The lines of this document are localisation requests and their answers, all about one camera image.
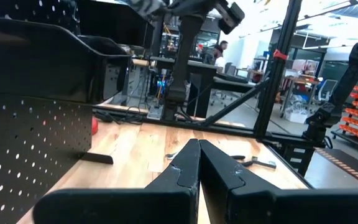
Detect black desk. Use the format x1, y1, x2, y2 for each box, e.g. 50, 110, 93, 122
149, 55, 219, 119

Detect black power adapter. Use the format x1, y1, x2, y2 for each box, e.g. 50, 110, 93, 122
93, 109, 115, 123

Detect silver folding utility knife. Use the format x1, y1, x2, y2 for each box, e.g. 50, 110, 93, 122
250, 156, 278, 170

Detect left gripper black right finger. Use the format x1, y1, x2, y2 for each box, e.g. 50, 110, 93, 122
198, 139, 358, 224

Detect white box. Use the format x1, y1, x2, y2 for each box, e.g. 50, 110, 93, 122
283, 108, 311, 124

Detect black adapter cable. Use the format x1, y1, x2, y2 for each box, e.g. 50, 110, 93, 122
112, 105, 144, 126

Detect black ramp orange stripes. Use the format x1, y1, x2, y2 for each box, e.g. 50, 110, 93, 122
313, 146, 358, 190

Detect black perforated pegboard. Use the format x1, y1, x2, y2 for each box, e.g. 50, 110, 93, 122
0, 0, 115, 224

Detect red clip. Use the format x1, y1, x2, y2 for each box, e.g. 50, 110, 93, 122
272, 49, 289, 62

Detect white office chair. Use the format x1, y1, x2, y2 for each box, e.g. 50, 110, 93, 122
316, 78, 339, 104

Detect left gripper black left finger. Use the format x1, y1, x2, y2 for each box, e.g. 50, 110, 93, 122
32, 138, 202, 224

